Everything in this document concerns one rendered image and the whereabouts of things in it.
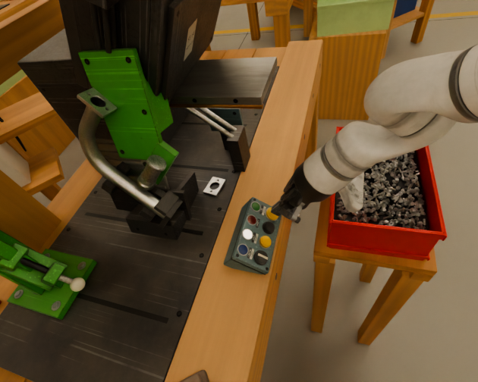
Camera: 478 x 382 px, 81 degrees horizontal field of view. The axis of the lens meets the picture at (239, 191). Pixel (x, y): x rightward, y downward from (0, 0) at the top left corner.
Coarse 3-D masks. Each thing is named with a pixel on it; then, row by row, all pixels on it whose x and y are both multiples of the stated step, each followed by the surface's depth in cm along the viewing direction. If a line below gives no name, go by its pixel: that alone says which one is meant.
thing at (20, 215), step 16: (0, 176) 63; (0, 192) 63; (16, 192) 66; (0, 208) 64; (16, 208) 67; (32, 208) 70; (0, 224) 64; (16, 224) 67; (32, 224) 71; (48, 224) 75; (32, 240) 71
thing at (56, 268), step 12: (24, 252) 53; (36, 252) 57; (0, 264) 51; (12, 264) 51; (24, 264) 53; (36, 264) 54; (48, 264) 57; (60, 264) 58; (24, 276) 54; (36, 276) 55; (48, 276) 54; (48, 288) 56
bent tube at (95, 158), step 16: (80, 96) 49; (96, 96) 52; (96, 112) 50; (112, 112) 53; (80, 128) 54; (80, 144) 57; (96, 144) 59; (96, 160) 59; (112, 176) 60; (128, 192) 61; (144, 192) 62
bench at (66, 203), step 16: (272, 48) 121; (304, 160) 157; (80, 176) 90; (96, 176) 88; (64, 192) 86; (80, 192) 85; (48, 208) 83; (64, 208) 82; (64, 224) 78; (48, 240) 75; (0, 288) 68; (0, 304) 66; (0, 368) 56
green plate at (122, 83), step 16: (128, 48) 46; (96, 64) 49; (112, 64) 48; (128, 64) 47; (96, 80) 51; (112, 80) 50; (128, 80) 49; (144, 80) 49; (112, 96) 52; (128, 96) 51; (144, 96) 50; (160, 96) 56; (128, 112) 53; (144, 112) 52; (160, 112) 56; (112, 128) 57; (128, 128) 55; (144, 128) 54; (160, 128) 57; (128, 144) 58; (144, 144) 56
